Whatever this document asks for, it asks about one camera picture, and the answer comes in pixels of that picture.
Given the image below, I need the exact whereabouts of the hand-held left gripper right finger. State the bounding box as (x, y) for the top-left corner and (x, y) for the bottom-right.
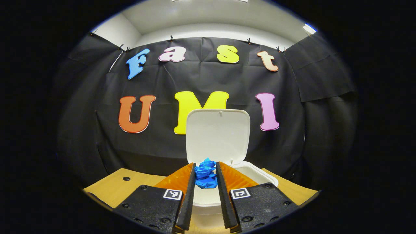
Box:
(216, 162), (301, 233)

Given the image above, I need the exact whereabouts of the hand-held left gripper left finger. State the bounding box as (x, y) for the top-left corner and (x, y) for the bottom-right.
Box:
(112, 162), (196, 234)

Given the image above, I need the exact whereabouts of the blue paper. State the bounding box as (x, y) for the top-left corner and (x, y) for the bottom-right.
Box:
(194, 158), (218, 189)

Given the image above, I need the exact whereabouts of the white desktop garbage bin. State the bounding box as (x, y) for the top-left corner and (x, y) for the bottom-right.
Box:
(185, 108), (279, 229)

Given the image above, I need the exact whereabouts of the wooden desktop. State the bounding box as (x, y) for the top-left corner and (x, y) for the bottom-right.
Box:
(83, 167), (320, 234)

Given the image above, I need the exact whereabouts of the black backdrop cloth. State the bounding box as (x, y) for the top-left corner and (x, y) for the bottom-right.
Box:
(57, 31), (358, 189)

